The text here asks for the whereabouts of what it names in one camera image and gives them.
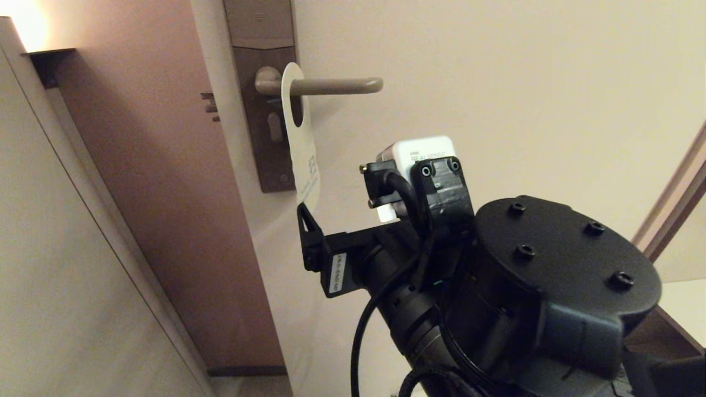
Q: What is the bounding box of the blue and white door hanger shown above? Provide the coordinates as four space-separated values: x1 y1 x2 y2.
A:
281 62 322 216

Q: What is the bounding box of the brown metal door handle lever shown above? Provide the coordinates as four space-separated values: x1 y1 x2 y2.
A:
255 66 384 97

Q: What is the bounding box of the white door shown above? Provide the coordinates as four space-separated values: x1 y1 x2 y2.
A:
188 0 706 397

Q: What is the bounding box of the thick black braided cable sleeve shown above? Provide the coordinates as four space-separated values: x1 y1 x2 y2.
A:
397 367 480 397

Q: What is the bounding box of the white shelf board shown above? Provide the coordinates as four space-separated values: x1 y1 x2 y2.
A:
656 278 706 351

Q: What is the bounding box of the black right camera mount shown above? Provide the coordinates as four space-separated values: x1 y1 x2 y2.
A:
411 157 475 238

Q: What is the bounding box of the brown door jamb panel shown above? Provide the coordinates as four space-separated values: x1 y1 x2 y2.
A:
47 0 287 377

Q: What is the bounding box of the brown door lock plate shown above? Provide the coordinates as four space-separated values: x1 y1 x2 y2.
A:
222 0 301 194

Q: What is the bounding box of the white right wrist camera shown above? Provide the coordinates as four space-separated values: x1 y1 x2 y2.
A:
375 136 458 224

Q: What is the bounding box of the black wall lamp bracket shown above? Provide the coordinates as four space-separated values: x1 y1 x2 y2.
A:
25 49 77 90

